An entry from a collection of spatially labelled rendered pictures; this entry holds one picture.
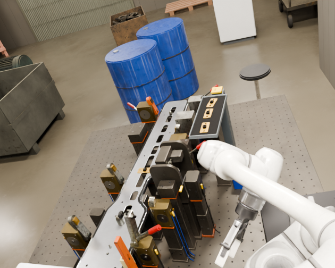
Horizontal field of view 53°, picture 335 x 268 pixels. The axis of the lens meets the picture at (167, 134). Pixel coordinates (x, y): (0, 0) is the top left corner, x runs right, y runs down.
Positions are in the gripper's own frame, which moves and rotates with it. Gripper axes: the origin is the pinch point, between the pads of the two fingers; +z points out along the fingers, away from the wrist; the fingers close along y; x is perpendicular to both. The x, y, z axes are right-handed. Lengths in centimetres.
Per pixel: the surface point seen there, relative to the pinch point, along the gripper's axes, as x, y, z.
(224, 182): 28, 66, -13
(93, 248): 50, -3, 25
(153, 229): 25.2, -10.2, 1.5
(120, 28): 407, 382, -139
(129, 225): 33.3, -13.8, 3.6
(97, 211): 65, 12, 18
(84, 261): 49, -8, 29
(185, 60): 183, 254, -101
